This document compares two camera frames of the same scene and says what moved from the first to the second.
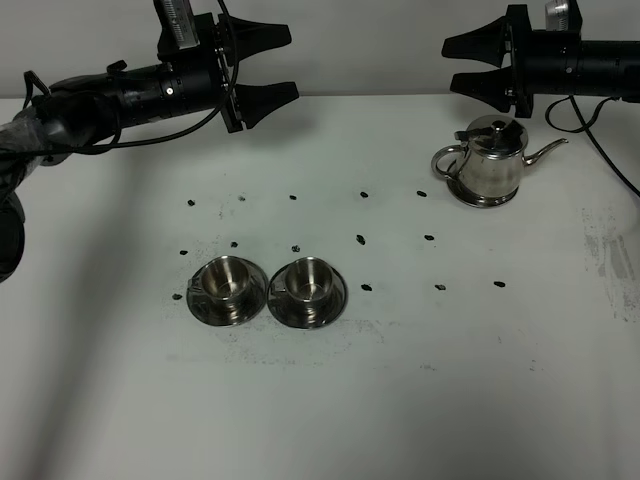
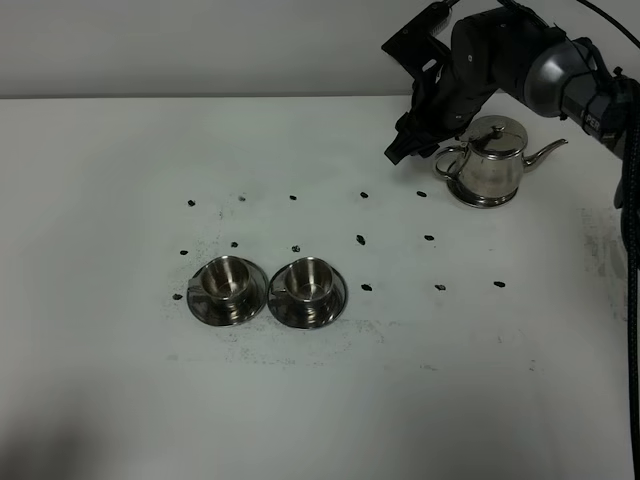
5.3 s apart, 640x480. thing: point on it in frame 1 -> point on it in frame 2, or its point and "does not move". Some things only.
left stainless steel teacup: (226, 279) does not move
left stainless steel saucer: (228, 313) does not move
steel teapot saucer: (479, 201) does not move
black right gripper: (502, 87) -> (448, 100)
